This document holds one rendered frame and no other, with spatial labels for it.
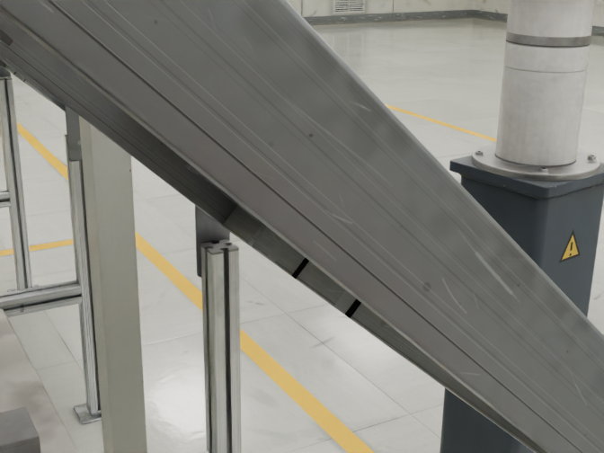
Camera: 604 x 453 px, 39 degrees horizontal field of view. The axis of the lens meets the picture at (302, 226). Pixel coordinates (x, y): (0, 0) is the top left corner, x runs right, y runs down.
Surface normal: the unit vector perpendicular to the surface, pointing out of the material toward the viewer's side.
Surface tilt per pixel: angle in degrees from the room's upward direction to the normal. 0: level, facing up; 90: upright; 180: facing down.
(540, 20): 93
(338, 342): 0
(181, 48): 90
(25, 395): 0
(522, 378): 90
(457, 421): 90
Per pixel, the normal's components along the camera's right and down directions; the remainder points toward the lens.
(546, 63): -0.24, 0.32
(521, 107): -0.64, 0.25
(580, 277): 0.62, 0.27
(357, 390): 0.01, -0.94
